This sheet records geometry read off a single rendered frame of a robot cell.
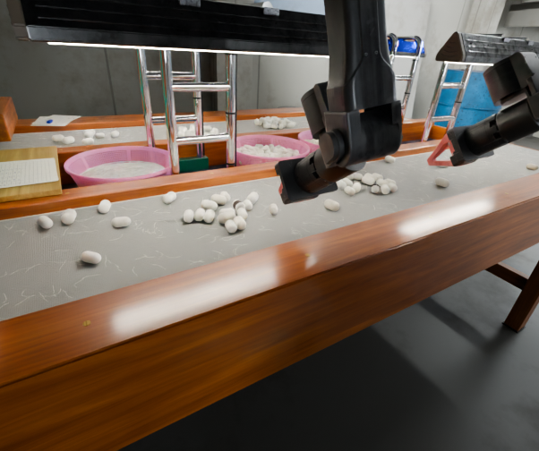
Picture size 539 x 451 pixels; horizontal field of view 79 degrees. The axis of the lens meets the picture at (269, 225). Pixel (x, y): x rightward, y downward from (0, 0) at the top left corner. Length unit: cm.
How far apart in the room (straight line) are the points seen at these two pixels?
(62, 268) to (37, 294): 6
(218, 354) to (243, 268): 12
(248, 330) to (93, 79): 256
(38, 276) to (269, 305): 34
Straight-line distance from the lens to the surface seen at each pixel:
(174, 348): 44
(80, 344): 42
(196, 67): 107
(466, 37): 115
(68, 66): 287
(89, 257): 57
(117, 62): 287
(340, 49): 39
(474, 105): 396
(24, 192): 79
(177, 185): 79
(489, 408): 150
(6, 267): 63
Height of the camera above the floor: 106
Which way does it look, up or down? 29 degrees down
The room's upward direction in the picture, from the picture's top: 4 degrees clockwise
